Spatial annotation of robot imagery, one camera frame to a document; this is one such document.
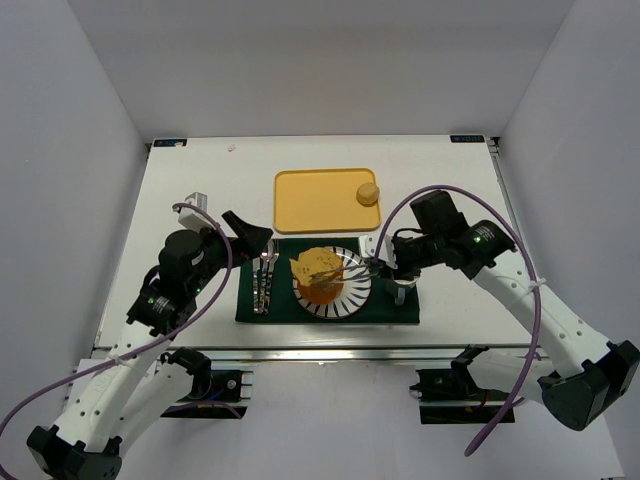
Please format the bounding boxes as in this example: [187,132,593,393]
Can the seeded bread slice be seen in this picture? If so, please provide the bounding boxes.
[289,247,343,287]

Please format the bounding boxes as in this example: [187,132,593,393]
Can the metal tongs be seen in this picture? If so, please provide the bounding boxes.
[309,264,380,286]

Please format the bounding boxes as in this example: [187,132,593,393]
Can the round orange bread loaf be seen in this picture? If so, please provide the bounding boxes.
[296,281,343,305]

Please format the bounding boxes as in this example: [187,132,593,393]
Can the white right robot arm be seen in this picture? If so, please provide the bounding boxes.
[373,185,639,431]

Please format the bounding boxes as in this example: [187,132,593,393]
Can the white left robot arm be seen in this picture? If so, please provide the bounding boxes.
[27,208,273,479]

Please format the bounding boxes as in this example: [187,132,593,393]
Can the metal spoon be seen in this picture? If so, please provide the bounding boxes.
[252,251,266,315]

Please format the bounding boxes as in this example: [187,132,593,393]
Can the white mug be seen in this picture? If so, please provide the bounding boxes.
[386,277,418,306]

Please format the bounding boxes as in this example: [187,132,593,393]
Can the yellow plastic tray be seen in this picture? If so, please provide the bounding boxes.
[273,167,381,234]

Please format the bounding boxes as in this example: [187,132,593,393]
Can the dark green placemat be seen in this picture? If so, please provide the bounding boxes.
[235,237,420,325]

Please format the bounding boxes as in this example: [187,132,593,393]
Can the white blue striped plate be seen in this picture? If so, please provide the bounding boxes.
[292,246,372,322]

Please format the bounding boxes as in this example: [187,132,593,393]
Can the small round bun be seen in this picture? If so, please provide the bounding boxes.
[356,182,380,206]

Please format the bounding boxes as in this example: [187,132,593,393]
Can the blue label right corner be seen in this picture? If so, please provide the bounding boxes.
[449,135,485,144]

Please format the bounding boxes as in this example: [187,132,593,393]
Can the blue label corner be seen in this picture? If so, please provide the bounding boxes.
[449,135,485,144]
[152,139,187,148]

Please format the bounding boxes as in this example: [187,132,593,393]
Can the blue label left corner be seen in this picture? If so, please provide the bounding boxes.
[152,139,187,148]

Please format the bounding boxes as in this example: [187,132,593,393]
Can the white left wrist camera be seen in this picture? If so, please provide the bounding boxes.
[172,192,210,232]

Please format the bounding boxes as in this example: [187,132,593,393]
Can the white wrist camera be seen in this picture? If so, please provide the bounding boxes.
[172,192,210,232]
[357,234,397,269]

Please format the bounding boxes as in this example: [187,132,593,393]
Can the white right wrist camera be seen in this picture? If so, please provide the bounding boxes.
[357,234,397,269]

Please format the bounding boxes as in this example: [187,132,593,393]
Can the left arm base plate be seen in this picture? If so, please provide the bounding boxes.
[161,369,254,420]

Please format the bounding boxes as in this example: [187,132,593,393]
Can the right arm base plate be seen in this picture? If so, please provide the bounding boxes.
[409,369,507,425]

